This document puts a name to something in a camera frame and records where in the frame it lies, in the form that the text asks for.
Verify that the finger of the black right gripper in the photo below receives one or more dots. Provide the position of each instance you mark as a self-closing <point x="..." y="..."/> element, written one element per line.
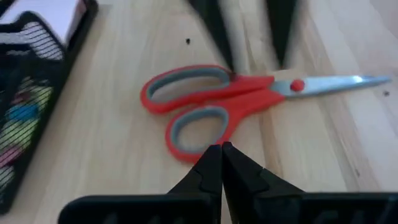
<point x="281" y="31"/>
<point x="214" y="28"/>

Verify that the black mesh desk organizer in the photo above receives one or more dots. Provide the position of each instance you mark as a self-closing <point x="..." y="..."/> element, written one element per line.
<point x="62" y="71"/>

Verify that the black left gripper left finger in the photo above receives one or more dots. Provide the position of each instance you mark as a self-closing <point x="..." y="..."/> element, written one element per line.
<point x="205" y="180"/>

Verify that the small black debris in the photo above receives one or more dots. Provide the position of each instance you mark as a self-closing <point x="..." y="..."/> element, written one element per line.
<point x="187" y="40"/>

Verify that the pink sticky note pad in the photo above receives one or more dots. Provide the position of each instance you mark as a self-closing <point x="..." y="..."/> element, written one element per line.
<point x="46" y="15"/>

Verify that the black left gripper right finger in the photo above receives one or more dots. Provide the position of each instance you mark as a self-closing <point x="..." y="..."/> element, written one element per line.
<point x="242" y="177"/>

